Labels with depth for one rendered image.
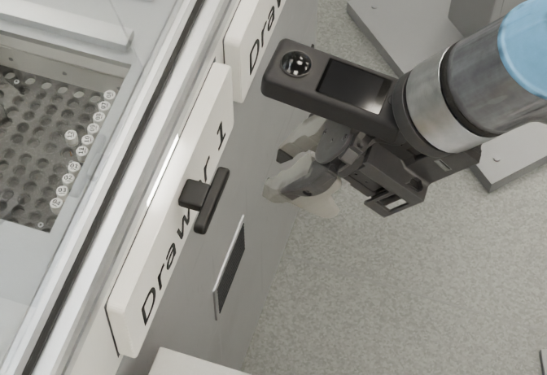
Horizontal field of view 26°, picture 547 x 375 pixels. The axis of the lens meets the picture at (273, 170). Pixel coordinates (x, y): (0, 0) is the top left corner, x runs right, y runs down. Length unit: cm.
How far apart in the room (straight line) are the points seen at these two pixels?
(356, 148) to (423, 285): 121
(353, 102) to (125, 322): 32
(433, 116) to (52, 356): 36
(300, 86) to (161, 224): 25
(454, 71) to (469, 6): 147
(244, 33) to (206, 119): 11
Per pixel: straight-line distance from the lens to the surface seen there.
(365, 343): 206
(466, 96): 84
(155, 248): 110
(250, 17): 123
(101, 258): 102
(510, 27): 81
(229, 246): 155
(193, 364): 122
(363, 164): 94
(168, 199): 111
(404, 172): 95
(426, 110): 86
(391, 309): 209
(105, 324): 109
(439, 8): 242
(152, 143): 107
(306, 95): 91
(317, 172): 95
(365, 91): 92
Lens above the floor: 188
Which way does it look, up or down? 58 degrees down
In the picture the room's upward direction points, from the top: straight up
